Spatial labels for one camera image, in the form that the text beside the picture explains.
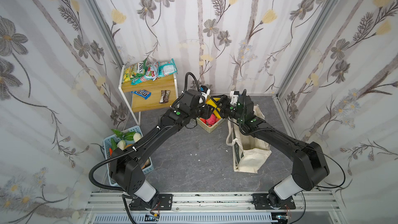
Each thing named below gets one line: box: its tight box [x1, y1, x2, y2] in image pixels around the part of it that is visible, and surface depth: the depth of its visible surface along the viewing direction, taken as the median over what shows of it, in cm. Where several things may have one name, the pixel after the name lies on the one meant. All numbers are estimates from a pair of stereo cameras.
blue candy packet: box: [130, 89, 152, 101], surface depth 100 cm
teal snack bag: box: [157, 58, 178, 79], surface depth 84 cm
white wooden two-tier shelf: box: [118, 65, 179, 127], surface depth 93 cm
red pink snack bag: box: [130, 61, 160, 86], surface depth 80 cm
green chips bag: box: [122, 58, 148, 83], surface depth 82 cm
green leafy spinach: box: [110, 128, 136, 142], surface depth 92 cm
